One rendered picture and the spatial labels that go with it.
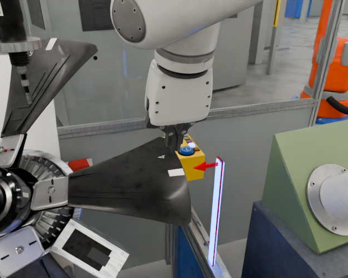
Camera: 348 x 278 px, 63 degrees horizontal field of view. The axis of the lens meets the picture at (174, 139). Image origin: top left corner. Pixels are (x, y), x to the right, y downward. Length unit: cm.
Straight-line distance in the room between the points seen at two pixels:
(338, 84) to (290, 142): 338
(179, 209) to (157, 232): 119
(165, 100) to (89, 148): 95
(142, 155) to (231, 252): 150
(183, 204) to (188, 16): 37
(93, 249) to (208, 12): 54
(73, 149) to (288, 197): 91
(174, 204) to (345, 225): 50
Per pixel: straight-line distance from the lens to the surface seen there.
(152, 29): 28
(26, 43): 46
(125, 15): 30
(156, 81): 41
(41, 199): 58
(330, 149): 94
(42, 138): 84
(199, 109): 45
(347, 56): 411
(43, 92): 60
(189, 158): 87
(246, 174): 171
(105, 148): 134
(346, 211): 82
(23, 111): 62
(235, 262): 200
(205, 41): 37
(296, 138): 87
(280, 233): 87
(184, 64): 38
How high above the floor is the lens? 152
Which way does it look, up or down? 27 degrees down
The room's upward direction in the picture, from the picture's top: straight up
